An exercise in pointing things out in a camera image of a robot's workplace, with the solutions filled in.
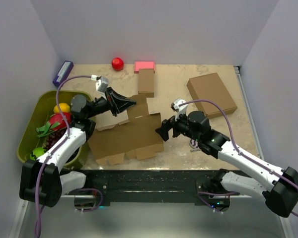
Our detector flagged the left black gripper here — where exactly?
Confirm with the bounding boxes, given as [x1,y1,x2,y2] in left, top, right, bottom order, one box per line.
[86,87,136,119]

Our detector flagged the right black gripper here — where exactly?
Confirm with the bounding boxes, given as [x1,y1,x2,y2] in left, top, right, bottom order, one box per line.
[155,109,201,142]

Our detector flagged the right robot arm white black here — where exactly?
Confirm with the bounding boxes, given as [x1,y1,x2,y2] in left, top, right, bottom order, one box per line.
[155,111,298,218]

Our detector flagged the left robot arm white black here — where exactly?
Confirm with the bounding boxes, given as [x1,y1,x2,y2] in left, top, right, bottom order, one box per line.
[19,87,136,207]

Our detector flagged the small folded cardboard box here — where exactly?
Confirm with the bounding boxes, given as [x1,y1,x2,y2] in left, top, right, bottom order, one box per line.
[138,69,154,98]

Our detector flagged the purple rectangular box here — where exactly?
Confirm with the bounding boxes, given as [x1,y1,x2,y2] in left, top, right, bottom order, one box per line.
[52,60,74,87]

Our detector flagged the large folded cardboard box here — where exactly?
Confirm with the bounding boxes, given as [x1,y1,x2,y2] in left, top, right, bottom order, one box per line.
[187,73,237,115]

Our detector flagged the purple black striped sponge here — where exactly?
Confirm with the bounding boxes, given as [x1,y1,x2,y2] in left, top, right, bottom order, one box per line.
[189,139,201,152]

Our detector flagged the red apple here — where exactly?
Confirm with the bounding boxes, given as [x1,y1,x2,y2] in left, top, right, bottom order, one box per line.
[111,57,124,71]

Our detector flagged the pink sticky note block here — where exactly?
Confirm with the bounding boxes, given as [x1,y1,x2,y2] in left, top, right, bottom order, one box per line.
[134,61,155,74]

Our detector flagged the yellow orange mango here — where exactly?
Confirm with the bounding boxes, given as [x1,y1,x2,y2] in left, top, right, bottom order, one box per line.
[53,103,71,114]

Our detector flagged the red dragon fruit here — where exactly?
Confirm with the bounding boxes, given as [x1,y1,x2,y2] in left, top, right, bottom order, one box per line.
[36,113,71,137]

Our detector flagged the dark purple grapes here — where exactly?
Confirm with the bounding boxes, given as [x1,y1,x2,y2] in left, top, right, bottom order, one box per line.
[44,130,65,150]

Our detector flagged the olive green plastic bin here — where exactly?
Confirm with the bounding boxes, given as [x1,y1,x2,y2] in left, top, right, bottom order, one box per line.
[16,90,90,169]

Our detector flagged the green striped watermelon toy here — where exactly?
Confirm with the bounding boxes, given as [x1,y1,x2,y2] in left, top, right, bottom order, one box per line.
[29,147,47,161]

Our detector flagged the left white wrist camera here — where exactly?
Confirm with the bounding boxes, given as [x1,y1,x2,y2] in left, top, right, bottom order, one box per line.
[90,74,109,93]

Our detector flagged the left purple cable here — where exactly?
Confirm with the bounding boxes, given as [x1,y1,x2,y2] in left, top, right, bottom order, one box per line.
[34,74,94,236]

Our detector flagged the purple cable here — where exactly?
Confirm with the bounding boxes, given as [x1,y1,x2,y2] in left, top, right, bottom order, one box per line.
[178,99,298,220]
[34,74,94,236]

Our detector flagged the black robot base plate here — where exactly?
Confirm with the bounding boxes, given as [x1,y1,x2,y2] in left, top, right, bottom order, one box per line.
[70,169,231,212]

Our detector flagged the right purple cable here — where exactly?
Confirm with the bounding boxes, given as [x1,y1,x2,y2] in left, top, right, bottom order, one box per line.
[178,99,298,220]

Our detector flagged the aluminium frame rail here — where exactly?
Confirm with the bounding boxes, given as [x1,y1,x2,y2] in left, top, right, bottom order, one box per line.
[234,66,265,161]

